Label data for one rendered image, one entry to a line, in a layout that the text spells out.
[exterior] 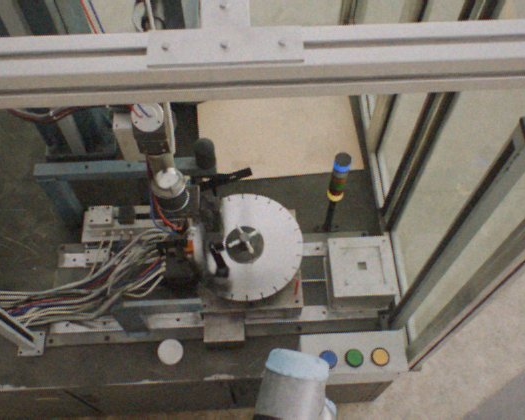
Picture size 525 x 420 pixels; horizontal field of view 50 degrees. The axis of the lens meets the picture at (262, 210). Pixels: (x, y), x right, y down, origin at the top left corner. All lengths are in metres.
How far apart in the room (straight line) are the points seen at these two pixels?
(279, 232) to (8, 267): 0.87
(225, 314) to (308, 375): 0.66
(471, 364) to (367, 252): 1.07
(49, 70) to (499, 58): 0.39
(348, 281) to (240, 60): 1.21
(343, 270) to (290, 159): 0.51
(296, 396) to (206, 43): 0.70
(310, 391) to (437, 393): 1.54
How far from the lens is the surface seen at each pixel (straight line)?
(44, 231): 1.99
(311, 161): 1.99
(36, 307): 1.87
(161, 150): 1.14
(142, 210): 1.80
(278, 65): 0.50
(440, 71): 0.54
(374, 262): 1.68
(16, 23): 1.64
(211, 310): 1.66
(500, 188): 1.01
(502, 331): 2.72
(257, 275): 1.58
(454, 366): 2.61
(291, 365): 1.06
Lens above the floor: 2.42
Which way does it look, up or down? 62 degrees down
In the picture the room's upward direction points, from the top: straight up
